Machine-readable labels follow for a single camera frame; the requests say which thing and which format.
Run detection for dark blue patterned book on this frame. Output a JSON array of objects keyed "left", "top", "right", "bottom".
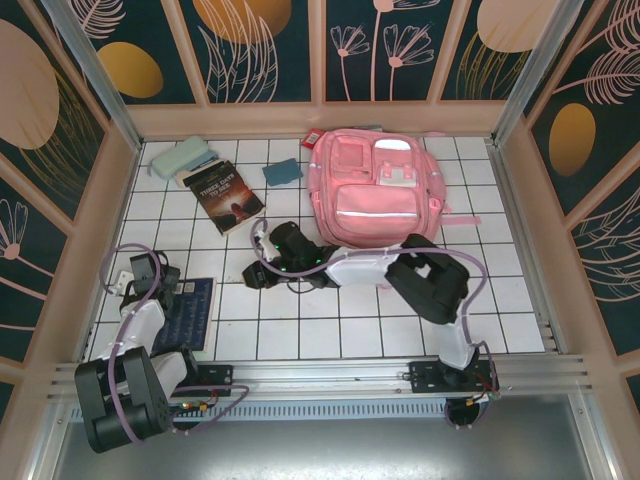
[{"left": 149, "top": 276, "right": 218, "bottom": 354}]

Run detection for small blue pouch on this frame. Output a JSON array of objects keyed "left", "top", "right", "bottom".
[{"left": 262, "top": 158, "right": 304, "bottom": 189}]

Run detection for dark Three Days book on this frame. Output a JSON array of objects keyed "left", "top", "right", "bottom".
[{"left": 182, "top": 159, "right": 267, "bottom": 236}]

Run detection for pink backpack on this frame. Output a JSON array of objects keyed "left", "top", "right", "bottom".
[{"left": 306, "top": 127, "right": 484, "bottom": 291}]

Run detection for mint green pencil case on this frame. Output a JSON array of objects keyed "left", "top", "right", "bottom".
[{"left": 149, "top": 135, "right": 207, "bottom": 180}]

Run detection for light blue stapler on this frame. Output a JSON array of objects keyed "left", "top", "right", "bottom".
[{"left": 187, "top": 149, "right": 219, "bottom": 171}]

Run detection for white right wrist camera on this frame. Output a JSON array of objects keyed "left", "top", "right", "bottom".
[{"left": 252, "top": 224, "right": 274, "bottom": 261}]

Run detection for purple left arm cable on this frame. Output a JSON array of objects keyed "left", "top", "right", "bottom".
[{"left": 99, "top": 243, "right": 251, "bottom": 446}]

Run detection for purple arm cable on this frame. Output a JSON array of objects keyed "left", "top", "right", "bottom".
[
  {"left": 249, "top": 218, "right": 501, "bottom": 431},
  {"left": 99, "top": 243, "right": 251, "bottom": 446}
]

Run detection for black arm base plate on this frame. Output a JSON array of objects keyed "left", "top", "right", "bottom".
[
  {"left": 408, "top": 359, "right": 501, "bottom": 396},
  {"left": 194, "top": 363, "right": 236, "bottom": 399}
]

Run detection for aluminium mounting rail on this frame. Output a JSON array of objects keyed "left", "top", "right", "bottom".
[{"left": 47, "top": 355, "right": 594, "bottom": 401}]

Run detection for wall panel single cream flower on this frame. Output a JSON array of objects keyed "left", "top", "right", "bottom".
[{"left": 0, "top": 174, "right": 71, "bottom": 364}]

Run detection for slotted grey cable duct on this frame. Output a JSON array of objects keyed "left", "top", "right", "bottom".
[{"left": 67, "top": 403, "right": 576, "bottom": 422}]

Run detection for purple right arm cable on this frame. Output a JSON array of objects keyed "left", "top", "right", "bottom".
[{"left": 249, "top": 218, "right": 501, "bottom": 431}]

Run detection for aluminium corner post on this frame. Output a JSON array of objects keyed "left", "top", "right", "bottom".
[
  {"left": 42, "top": 0, "right": 145, "bottom": 152},
  {"left": 491, "top": 0, "right": 584, "bottom": 147}
]

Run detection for wall panel pink flowers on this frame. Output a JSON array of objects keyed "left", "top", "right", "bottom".
[{"left": 324, "top": 0, "right": 435, "bottom": 103}]

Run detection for wall panel yellow oval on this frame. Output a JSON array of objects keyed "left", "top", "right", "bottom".
[{"left": 73, "top": 0, "right": 199, "bottom": 106}]

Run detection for wall panel large cream disc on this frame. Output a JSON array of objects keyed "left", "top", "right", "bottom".
[{"left": 0, "top": 0, "right": 109, "bottom": 224}]

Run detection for aluminium side rail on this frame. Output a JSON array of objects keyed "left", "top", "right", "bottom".
[{"left": 487, "top": 142, "right": 569, "bottom": 354}]

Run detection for wall panel orange disc feather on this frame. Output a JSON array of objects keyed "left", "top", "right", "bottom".
[{"left": 178, "top": 0, "right": 314, "bottom": 105}]

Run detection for wall panel orange oval feather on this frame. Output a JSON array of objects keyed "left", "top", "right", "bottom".
[{"left": 527, "top": 0, "right": 640, "bottom": 219}]

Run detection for wall panel cream disc grass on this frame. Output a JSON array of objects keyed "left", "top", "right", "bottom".
[{"left": 438, "top": 0, "right": 554, "bottom": 102}]

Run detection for wall panel pink feathers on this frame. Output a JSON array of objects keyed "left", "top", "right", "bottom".
[{"left": 569, "top": 162, "right": 640, "bottom": 357}]

